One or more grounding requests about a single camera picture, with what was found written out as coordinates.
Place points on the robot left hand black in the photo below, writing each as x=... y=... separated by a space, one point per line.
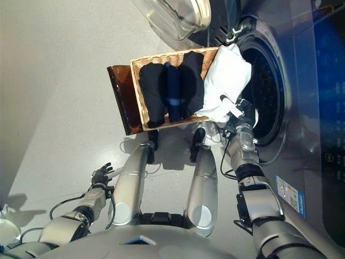
x=99 y=176

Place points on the robot right hand black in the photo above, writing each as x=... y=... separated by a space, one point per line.
x=246 y=118

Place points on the white garment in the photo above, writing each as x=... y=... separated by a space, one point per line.
x=226 y=75

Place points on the wide black garment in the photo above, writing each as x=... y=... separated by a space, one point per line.
x=191 y=83

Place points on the robot right arm silver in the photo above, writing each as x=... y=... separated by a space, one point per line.
x=258 y=205

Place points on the robot left arm silver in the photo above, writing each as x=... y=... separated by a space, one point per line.
x=64 y=229

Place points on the grey front-load washing machine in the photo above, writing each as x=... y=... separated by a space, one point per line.
x=296 y=81

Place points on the round glass washing machine door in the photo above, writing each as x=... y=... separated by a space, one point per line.
x=175 y=16

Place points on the blue rolled garment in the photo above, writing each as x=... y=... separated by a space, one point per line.
x=172 y=91

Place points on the glossy brown stool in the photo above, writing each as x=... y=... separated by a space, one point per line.
x=121 y=99

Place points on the robot right leg silver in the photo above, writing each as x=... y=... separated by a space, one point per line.
x=203 y=189

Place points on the grey robot torso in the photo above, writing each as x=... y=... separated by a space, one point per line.
x=151 y=242

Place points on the large blue energy label sticker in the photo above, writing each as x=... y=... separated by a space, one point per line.
x=291 y=195

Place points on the rectangular wicker laundry basket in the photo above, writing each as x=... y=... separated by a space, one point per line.
x=136 y=89

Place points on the black rolled garment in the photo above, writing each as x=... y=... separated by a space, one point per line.
x=152 y=94

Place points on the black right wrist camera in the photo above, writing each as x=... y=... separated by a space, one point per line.
x=243 y=104

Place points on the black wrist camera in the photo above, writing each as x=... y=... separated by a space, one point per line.
x=109 y=192
x=243 y=104

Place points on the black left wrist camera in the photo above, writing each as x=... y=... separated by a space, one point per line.
x=109 y=192

